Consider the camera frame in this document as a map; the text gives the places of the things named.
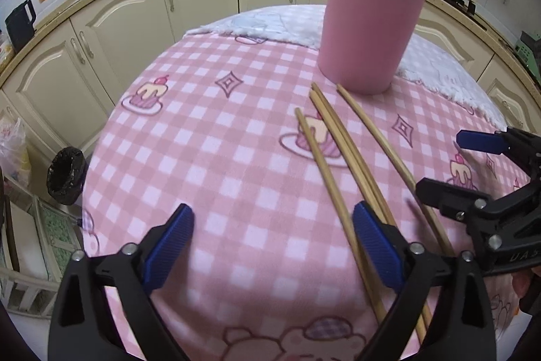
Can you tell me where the black jug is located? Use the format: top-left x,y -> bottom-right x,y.
4,0 -> 37,54

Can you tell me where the white floor rack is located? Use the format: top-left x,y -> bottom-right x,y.
0,175 -> 85,316

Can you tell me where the pink checkered blanket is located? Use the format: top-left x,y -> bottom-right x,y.
80,5 -> 535,361

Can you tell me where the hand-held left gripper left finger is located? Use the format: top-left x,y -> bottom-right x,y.
46,203 -> 196,361

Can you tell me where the green box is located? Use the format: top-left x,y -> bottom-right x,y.
515,30 -> 541,75

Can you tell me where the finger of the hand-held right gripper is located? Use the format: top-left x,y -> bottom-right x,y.
455,126 -> 541,181
415,176 -> 541,273

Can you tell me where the person's right hand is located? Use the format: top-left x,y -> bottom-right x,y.
513,265 -> 541,303

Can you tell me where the plastic bag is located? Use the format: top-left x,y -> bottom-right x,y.
0,117 -> 31,185

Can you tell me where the pink cup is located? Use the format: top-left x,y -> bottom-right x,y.
317,0 -> 427,94

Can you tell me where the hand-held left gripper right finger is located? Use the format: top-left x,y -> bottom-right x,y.
352,200 -> 498,361

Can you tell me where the black trash bin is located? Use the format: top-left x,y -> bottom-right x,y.
47,146 -> 88,206

